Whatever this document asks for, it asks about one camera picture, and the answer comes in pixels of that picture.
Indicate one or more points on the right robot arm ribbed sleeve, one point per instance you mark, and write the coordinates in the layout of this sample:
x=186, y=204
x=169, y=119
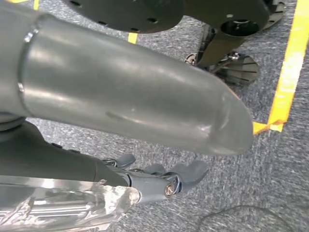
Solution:
x=9, y=125

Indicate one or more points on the black round robot plate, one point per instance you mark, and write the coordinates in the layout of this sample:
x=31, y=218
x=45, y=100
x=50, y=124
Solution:
x=125, y=12

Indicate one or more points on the yellow floor tape outline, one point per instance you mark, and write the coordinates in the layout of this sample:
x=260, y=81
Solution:
x=289, y=64

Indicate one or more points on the crumpled clear tape wrap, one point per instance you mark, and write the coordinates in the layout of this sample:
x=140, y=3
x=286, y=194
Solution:
x=60, y=205

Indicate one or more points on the black robot foot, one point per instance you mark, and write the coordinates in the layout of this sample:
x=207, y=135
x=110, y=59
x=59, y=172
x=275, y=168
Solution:
x=217, y=41

